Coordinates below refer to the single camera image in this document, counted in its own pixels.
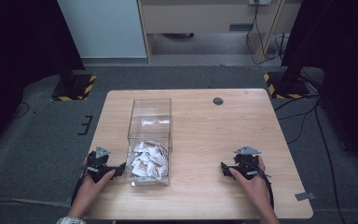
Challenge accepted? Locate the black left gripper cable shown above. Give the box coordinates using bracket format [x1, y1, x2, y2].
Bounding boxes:
[70, 174, 90, 207]

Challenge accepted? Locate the clear plastic box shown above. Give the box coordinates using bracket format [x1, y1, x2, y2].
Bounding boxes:
[126, 98, 172, 188]

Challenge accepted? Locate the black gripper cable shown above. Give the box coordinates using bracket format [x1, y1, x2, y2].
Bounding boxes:
[70, 174, 90, 207]
[255, 165, 276, 210]

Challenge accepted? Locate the pile of white snack packets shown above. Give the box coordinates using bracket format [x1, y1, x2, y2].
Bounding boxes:
[130, 141, 169, 182]

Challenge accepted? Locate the black hanging cable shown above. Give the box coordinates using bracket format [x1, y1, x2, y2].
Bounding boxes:
[245, 3, 285, 66]

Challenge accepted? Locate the black curtain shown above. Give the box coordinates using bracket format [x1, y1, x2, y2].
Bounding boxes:
[281, 0, 358, 171]
[0, 0, 86, 157]

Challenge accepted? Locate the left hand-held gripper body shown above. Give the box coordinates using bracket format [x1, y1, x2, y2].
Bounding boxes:
[85, 146, 121, 183]

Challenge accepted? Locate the white panel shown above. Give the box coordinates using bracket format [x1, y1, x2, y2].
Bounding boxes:
[56, 0, 147, 59]

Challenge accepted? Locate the person's left hand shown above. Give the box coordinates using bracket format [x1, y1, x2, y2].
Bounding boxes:
[68, 168, 117, 218]

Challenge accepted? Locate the person's right hand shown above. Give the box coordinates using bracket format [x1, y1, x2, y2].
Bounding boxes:
[228, 155, 272, 217]

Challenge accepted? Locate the white power strip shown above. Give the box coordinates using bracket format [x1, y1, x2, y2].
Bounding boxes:
[248, 0, 272, 7]

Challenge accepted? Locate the wooden cabinet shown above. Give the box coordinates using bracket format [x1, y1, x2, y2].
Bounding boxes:
[136, 0, 303, 64]

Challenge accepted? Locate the black striped stand base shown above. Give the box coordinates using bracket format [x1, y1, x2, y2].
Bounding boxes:
[263, 71, 311, 100]
[50, 73, 98, 102]

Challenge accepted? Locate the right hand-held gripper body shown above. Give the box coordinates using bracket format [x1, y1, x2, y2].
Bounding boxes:
[232, 146, 267, 180]

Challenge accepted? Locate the thin black floor cable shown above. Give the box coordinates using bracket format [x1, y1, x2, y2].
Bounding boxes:
[11, 102, 31, 119]

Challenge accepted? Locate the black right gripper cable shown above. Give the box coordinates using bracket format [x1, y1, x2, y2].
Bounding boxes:
[255, 165, 276, 210]

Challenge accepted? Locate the grey tape strip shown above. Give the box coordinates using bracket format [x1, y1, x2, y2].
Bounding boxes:
[294, 191, 318, 202]

